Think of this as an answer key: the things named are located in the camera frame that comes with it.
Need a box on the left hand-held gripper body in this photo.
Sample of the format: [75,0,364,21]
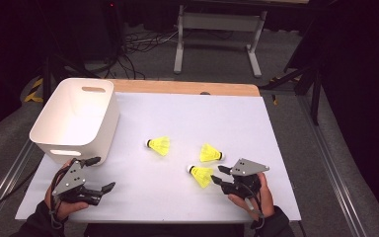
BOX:
[50,159,104,207]

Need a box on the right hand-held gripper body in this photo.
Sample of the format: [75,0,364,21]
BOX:
[221,158,270,199]

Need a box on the yellow shuttlecock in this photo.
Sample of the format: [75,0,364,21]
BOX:
[145,135,171,157]
[186,164,215,190]
[198,142,226,164]

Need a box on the white plastic basket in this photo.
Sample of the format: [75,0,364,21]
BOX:
[29,77,120,166]

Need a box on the person's left hand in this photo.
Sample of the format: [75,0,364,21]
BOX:
[43,160,90,221]

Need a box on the person's right hand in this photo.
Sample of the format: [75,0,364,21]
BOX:
[227,172,275,221]

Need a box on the person's dark clothed lap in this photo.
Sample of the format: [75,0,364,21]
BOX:
[83,222,246,237]

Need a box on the yellow black hazard tape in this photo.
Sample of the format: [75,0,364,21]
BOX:
[24,77,44,104]
[268,76,280,107]

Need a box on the white table sheet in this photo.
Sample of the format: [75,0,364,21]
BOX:
[14,92,302,224]

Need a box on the black metal stand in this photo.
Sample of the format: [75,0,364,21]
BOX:
[260,63,324,126]

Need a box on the black equipment with red light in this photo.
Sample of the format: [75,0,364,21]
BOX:
[103,0,126,54]

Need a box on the black curtain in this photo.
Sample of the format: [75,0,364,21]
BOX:
[287,0,379,231]

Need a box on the left hand-held gripper cable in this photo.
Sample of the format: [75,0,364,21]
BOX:
[47,158,80,230]

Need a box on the hand-held gripper cable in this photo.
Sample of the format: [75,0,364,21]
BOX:
[241,184,266,231]
[47,158,80,230]

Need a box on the right hand-held gripper cable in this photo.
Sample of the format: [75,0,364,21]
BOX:
[241,184,266,231]

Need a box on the thin black floor cable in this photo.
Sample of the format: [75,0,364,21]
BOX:
[0,166,42,220]

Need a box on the aluminium floor rail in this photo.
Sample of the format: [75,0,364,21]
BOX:
[296,95,369,237]
[0,140,44,237]

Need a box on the bundle of black floor cables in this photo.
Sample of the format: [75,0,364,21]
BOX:
[90,29,180,81]

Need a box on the white metal frame desk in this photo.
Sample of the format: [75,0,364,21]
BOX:
[173,0,310,79]

